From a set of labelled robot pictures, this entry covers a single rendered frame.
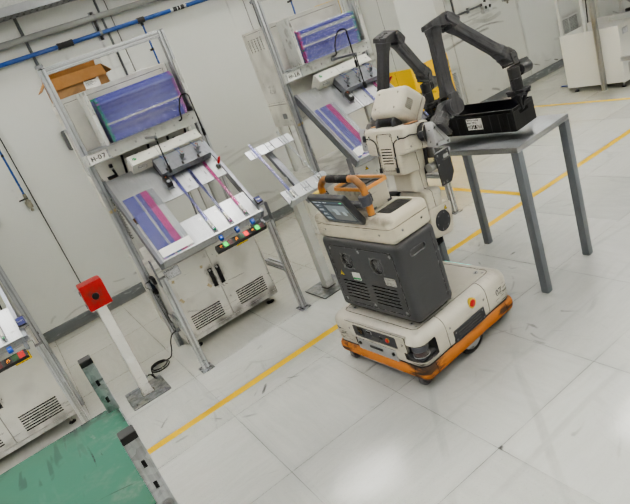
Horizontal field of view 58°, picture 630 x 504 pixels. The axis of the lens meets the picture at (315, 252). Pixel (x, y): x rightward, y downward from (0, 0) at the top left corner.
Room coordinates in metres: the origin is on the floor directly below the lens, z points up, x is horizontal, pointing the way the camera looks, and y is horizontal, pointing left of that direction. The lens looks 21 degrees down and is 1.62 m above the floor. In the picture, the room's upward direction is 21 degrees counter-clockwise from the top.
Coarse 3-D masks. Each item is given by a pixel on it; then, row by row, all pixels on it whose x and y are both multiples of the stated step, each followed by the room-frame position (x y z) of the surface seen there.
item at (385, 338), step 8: (352, 320) 2.49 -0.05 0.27; (352, 328) 2.48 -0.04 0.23; (360, 328) 2.42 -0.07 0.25; (368, 328) 2.36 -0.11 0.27; (376, 328) 2.33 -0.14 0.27; (360, 336) 2.44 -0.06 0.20; (368, 336) 2.38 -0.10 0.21; (376, 336) 2.33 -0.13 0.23; (384, 336) 2.27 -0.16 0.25; (392, 336) 2.22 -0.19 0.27; (400, 336) 2.19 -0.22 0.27; (384, 344) 2.29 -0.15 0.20; (392, 344) 2.24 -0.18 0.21; (400, 344) 2.19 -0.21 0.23; (408, 352) 2.17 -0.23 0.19
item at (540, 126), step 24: (552, 120) 2.71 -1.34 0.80; (456, 144) 2.92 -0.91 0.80; (480, 144) 2.76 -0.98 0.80; (504, 144) 2.62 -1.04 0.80; (528, 144) 2.55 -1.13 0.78; (576, 168) 2.73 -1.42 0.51; (480, 192) 3.30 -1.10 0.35; (528, 192) 2.51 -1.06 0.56; (576, 192) 2.72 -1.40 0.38; (480, 216) 3.30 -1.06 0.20; (528, 216) 2.52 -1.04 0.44; (576, 216) 2.74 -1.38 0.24
